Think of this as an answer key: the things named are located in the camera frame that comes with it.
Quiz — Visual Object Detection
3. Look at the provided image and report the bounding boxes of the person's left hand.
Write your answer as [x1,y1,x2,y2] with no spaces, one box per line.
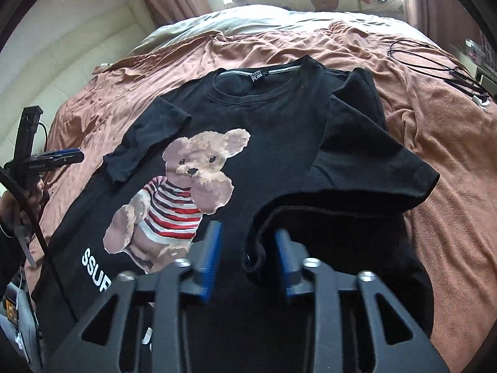
[0,181,46,238]

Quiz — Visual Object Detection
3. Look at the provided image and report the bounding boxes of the black bear print t-shirt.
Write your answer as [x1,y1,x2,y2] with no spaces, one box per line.
[31,55,440,373]

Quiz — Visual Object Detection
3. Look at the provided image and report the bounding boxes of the cream padded headboard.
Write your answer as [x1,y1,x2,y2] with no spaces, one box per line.
[0,0,156,164]

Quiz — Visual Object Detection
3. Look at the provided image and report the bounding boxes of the thick black gripper cable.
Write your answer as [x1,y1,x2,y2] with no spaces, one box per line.
[0,165,80,323]

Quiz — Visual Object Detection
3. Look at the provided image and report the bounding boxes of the brown blanket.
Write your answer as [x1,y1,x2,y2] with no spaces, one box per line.
[23,19,497,373]

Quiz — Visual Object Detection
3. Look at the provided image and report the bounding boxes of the coiled black cables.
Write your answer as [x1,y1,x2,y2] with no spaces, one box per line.
[387,39,495,106]

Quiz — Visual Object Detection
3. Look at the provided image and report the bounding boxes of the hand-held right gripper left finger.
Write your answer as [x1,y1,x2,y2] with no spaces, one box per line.
[47,221,224,373]

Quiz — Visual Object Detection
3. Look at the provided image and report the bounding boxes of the cream duvet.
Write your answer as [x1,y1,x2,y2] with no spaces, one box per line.
[128,5,406,57]

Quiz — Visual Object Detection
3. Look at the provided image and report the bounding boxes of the grey blue cloth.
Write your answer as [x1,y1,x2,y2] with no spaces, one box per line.
[0,278,48,373]

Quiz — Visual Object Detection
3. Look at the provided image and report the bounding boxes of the cluttered bedside table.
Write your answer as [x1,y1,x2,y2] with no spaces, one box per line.
[464,37,497,98]

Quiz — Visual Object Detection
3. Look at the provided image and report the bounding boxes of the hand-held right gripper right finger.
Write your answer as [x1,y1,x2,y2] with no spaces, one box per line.
[274,228,448,373]

